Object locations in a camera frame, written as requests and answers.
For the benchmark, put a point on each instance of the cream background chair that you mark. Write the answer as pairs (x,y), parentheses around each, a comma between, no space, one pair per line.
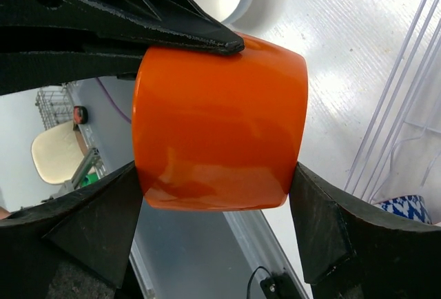
(57,152)

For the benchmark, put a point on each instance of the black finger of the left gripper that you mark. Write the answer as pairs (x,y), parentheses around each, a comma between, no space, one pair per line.
(50,42)

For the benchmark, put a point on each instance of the white wire dish rack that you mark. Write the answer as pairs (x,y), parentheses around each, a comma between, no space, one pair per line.
(400,151)

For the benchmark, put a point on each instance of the aluminium frame rail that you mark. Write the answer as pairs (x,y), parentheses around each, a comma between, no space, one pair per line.
(206,254)

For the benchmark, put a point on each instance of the orange plastic square bowl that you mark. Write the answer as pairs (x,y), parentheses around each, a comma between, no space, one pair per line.
(219,133)

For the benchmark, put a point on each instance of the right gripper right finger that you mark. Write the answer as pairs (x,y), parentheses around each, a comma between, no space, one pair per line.
(351,249)

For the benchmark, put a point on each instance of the background wire basket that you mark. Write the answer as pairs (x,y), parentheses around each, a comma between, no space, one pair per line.
(54,105)

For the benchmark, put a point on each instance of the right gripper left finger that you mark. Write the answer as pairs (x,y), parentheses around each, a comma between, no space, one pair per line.
(73,246)

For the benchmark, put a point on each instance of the red blue patterned bowl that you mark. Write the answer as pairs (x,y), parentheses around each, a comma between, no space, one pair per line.
(411,207)

